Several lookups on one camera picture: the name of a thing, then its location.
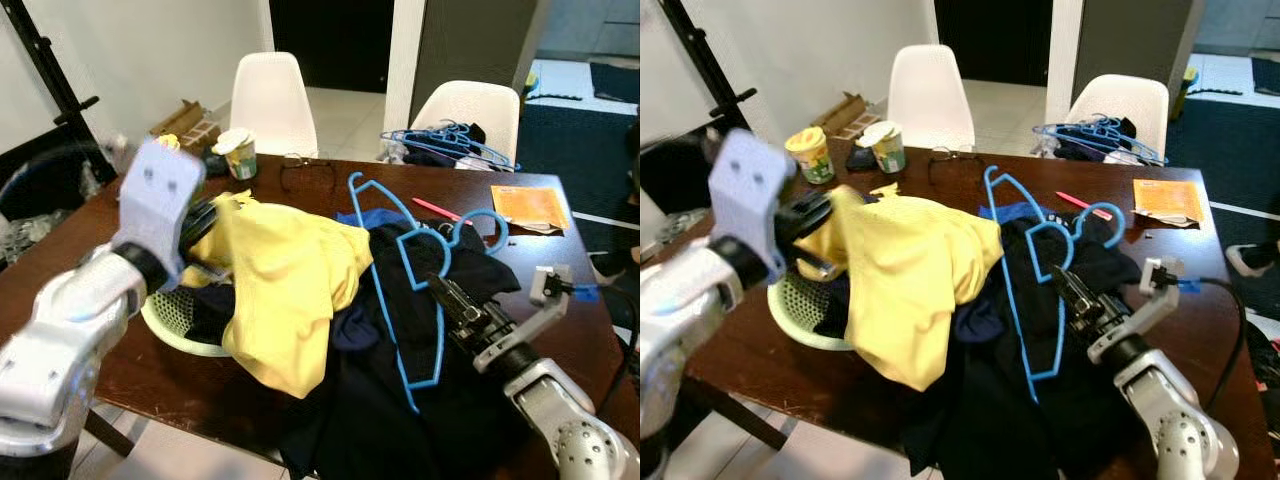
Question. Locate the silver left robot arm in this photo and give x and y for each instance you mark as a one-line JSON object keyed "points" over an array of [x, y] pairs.
{"points": [[60, 340], [680, 330]]}

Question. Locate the person's foot in sneaker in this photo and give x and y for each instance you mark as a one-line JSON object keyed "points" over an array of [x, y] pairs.
{"points": [[1250, 260]]}

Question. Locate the yellow green noodle cup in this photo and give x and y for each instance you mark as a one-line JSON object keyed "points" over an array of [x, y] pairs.
{"points": [[812, 155], [168, 142]]}

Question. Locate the flattened cardboard box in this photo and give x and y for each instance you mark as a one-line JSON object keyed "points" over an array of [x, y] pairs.
{"points": [[185, 125], [845, 110]]}

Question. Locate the black tripod stand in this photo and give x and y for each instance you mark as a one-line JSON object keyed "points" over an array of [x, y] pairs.
{"points": [[48, 70], [695, 50]]}

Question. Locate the black floor mat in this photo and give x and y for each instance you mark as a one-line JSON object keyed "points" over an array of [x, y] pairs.
{"points": [[1265, 75], [615, 82]]}

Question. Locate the black bag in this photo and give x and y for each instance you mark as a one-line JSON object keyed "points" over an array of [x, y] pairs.
{"points": [[675, 180], [50, 215]]}

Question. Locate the black eyeglasses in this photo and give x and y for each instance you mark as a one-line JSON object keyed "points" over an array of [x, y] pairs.
{"points": [[955, 152], [308, 158]]}

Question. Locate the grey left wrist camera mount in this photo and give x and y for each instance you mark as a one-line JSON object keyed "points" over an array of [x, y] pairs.
{"points": [[750, 190], [155, 195]]}

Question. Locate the royal blue garment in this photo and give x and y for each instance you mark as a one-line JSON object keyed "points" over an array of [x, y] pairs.
{"points": [[1010, 212], [365, 217]]}

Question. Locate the dark wooden table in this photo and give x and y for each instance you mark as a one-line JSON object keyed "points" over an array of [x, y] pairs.
{"points": [[760, 360], [150, 390]]}

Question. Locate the blue plastic hanger pile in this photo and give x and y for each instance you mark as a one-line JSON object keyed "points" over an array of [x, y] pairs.
{"points": [[1130, 145], [480, 150]]}

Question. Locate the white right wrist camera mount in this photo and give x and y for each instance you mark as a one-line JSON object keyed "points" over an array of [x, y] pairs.
{"points": [[1160, 275], [550, 285]]}

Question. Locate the navy blue garment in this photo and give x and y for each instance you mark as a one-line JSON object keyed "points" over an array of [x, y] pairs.
{"points": [[355, 325], [985, 320]]}

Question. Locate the black garment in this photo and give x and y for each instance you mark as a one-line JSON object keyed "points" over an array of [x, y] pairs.
{"points": [[1090, 400], [470, 400]]}

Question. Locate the white green noodle cup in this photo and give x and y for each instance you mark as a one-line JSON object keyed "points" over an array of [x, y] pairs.
{"points": [[238, 155], [888, 150]]}

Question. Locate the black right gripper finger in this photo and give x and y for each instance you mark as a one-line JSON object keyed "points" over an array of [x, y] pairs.
{"points": [[458, 289], [1069, 291], [448, 297], [1079, 284]]}

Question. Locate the green white laundry basket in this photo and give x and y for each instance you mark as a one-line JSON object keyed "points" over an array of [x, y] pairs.
{"points": [[800, 310], [175, 320]]}

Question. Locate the orange paper packet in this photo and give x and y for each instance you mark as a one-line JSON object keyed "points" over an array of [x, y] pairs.
{"points": [[1168, 200], [528, 205]]}

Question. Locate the red pen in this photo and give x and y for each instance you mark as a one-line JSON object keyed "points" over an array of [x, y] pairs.
{"points": [[435, 209], [1082, 205]]}

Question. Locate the yellow garment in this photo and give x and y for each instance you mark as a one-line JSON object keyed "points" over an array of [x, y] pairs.
{"points": [[280, 280], [910, 280]]}

